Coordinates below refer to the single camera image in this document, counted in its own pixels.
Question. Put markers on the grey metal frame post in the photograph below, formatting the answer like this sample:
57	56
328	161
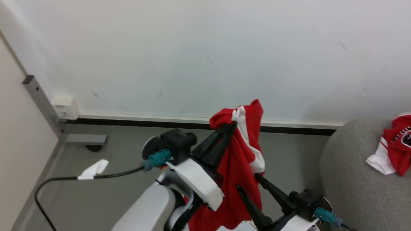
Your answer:
41	99

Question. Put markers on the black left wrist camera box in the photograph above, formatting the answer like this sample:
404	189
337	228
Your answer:
178	142

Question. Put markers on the white wall socket box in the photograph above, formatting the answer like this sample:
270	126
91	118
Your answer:
65	107

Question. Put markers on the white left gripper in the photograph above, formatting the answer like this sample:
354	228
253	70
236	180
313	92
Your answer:
196	179

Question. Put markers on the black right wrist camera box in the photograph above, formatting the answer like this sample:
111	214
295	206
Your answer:
305	202

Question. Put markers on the red garment with white band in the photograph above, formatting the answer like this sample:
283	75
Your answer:
234	173

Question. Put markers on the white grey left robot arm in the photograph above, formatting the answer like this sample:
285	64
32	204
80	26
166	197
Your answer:
144	208

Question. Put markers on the red white jersey black logo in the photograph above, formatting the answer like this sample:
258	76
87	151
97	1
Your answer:
398	154

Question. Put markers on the black round floor foot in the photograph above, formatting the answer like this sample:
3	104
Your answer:
93	148

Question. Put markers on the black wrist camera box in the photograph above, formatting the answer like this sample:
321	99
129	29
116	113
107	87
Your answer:
178	142
305	202

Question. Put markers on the dark wall baseboard strip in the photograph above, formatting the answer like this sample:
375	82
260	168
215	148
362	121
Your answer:
160	123

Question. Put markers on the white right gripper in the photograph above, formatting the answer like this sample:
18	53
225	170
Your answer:
298	226

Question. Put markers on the grey fabric sofa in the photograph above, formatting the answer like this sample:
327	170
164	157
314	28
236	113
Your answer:
353	199

